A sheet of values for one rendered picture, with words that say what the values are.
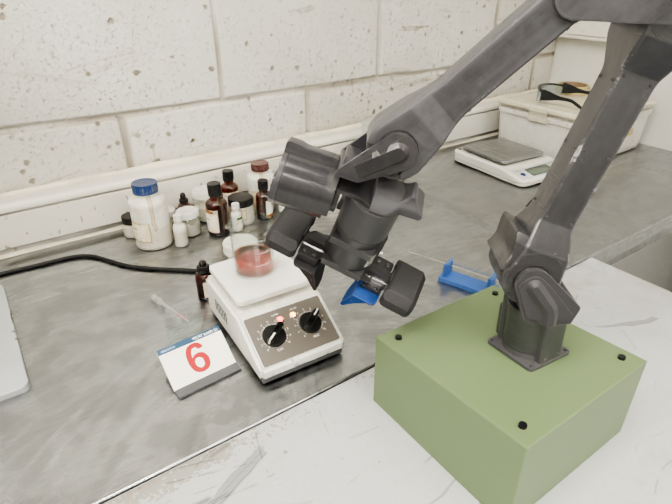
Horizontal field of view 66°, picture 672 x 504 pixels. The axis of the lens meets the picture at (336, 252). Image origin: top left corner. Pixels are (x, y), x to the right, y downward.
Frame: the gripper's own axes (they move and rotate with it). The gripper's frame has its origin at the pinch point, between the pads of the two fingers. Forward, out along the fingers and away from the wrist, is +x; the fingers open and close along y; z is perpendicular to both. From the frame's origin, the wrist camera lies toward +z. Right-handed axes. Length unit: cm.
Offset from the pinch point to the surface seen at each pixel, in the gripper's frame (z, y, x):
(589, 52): 142, -37, 23
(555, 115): 97, -31, 22
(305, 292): 3.3, 3.4, 11.1
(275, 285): 1.4, 7.5, 10.1
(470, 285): 21.7, -20.3, 14.2
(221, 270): 1.7, 16.2, 13.9
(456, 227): 43, -17, 25
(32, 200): 7, 58, 32
